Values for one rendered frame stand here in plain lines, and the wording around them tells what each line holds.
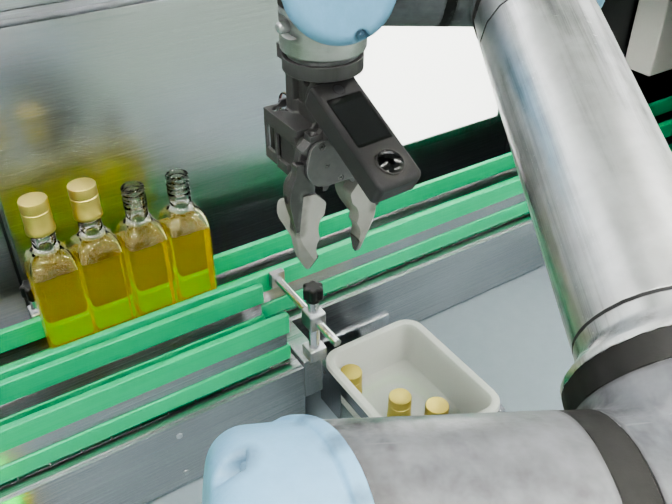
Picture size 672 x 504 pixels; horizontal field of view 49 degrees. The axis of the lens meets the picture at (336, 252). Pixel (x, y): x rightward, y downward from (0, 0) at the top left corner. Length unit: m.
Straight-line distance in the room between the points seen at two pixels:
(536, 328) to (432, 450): 1.10
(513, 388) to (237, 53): 0.66
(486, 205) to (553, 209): 0.92
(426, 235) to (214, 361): 0.44
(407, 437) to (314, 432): 0.03
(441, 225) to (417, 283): 0.10
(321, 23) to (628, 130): 0.20
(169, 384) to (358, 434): 0.73
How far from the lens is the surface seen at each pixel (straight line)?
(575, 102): 0.40
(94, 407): 0.95
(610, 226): 0.35
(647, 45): 1.71
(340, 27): 0.49
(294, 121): 0.68
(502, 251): 1.36
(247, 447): 0.25
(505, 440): 0.26
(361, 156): 0.61
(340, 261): 1.14
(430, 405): 1.09
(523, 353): 1.29
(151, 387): 0.96
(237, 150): 1.15
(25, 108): 1.02
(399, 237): 1.19
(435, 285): 1.28
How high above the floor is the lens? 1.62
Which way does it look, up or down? 36 degrees down
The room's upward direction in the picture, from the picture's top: straight up
